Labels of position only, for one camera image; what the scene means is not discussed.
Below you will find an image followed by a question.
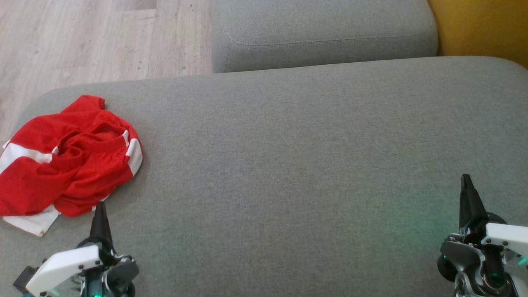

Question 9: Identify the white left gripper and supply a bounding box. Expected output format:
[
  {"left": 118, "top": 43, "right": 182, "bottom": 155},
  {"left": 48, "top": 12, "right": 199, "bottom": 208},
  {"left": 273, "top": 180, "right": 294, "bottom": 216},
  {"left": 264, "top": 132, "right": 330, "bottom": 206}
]
[{"left": 25, "top": 201, "right": 139, "bottom": 297}]

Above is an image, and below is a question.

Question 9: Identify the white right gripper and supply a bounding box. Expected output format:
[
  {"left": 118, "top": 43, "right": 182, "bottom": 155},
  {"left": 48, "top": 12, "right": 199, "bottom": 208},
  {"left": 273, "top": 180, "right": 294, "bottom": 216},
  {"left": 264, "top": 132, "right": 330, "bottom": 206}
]
[{"left": 436, "top": 174, "right": 528, "bottom": 297}]

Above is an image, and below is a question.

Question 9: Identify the red garment with white band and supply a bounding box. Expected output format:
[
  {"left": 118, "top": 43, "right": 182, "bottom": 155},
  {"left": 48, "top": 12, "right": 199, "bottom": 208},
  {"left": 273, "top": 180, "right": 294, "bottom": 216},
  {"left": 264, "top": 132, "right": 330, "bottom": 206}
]
[{"left": 0, "top": 95, "right": 144, "bottom": 238}]

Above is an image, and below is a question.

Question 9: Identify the mustard yellow upholstered furniture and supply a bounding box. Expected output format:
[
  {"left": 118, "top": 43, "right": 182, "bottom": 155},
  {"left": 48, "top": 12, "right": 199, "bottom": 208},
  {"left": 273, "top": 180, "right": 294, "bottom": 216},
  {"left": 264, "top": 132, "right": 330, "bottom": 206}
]
[{"left": 427, "top": 0, "right": 528, "bottom": 70}]

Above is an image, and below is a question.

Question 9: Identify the large grey sofa seat cushion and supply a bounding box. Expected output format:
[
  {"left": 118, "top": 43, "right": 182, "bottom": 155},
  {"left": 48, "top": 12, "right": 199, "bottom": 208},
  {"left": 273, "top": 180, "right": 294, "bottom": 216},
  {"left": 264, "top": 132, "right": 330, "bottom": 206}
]
[{"left": 0, "top": 56, "right": 528, "bottom": 297}]

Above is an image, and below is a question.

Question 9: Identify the small grey sofa cushion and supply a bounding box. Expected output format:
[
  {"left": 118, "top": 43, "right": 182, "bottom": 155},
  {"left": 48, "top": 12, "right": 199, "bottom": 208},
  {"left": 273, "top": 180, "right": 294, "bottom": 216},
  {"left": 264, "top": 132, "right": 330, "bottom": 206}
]
[{"left": 210, "top": 0, "right": 438, "bottom": 74}]

